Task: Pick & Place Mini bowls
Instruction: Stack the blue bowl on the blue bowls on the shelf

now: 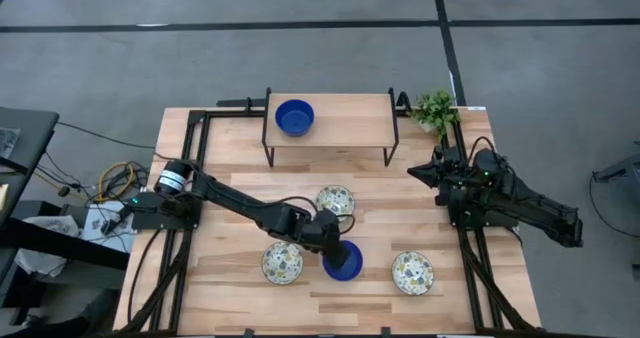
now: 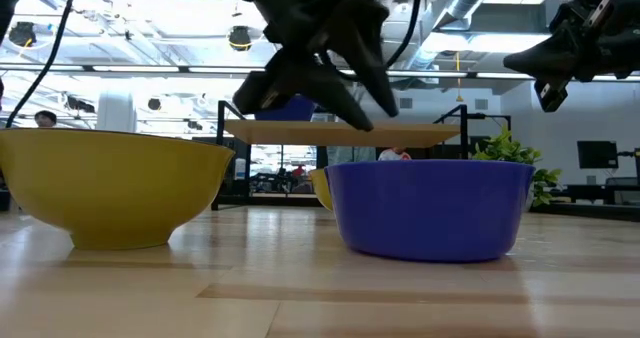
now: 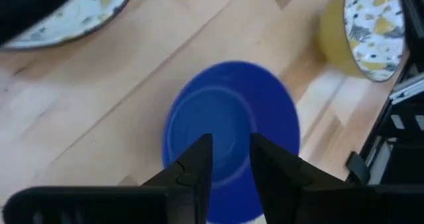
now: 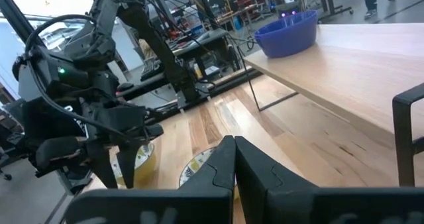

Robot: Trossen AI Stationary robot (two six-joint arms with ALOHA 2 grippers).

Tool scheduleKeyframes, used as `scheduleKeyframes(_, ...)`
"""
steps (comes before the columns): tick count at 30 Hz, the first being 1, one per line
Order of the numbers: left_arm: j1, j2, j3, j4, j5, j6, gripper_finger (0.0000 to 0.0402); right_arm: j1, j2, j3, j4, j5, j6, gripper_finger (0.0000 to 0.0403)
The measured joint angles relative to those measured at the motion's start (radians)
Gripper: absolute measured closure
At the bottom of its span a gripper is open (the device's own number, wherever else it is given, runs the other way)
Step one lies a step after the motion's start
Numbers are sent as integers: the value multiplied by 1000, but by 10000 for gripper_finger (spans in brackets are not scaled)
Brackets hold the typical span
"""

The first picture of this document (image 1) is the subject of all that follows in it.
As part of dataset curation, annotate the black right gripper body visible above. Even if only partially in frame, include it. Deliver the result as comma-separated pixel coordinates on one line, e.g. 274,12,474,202
433,146,469,189

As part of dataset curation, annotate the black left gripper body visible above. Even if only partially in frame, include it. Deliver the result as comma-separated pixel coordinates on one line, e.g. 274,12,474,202
304,209,346,254

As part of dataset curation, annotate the yellow bowl with speckled inside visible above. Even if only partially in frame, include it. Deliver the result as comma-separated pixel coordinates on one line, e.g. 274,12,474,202
390,250,435,297
260,241,305,286
314,184,357,224

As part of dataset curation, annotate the green plant in white pot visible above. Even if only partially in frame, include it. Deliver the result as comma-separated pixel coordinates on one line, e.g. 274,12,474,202
408,89,461,142

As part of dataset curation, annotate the wooden shelf with black legs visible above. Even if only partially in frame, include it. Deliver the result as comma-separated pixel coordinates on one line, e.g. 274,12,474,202
260,86,400,169

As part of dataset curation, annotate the grey stand base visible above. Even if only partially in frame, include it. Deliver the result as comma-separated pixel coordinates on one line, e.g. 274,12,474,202
592,140,640,184

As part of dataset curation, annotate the black power adapter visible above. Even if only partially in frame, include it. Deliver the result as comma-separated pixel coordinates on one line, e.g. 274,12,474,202
99,216,121,237

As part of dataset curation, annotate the white printed paper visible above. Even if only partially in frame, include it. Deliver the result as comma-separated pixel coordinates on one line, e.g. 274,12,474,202
82,200,136,254

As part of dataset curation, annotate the black desk beam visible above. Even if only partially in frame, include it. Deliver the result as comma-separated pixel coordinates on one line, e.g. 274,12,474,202
0,216,131,272

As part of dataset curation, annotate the white crumpled bag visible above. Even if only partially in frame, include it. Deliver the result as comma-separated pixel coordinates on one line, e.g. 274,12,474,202
14,215,81,279

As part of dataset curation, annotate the dark grey desk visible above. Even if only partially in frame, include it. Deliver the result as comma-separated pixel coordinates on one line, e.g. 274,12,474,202
0,106,60,214

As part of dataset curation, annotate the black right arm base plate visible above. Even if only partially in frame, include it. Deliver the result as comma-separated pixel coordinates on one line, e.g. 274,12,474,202
446,187,521,230

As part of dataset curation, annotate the thin black floor cable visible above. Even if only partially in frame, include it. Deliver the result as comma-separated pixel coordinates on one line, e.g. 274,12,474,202
587,173,640,239

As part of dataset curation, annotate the black aluminium table frame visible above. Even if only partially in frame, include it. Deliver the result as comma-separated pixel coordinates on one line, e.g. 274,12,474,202
117,90,539,338

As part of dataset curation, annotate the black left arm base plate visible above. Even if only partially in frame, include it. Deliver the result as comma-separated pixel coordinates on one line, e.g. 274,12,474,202
130,191,204,232

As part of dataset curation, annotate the yellow cable loop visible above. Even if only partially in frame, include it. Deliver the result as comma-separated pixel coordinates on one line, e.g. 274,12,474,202
97,161,136,204

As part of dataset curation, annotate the long black cable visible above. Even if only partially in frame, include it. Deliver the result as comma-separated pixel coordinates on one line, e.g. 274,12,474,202
55,121,154,150

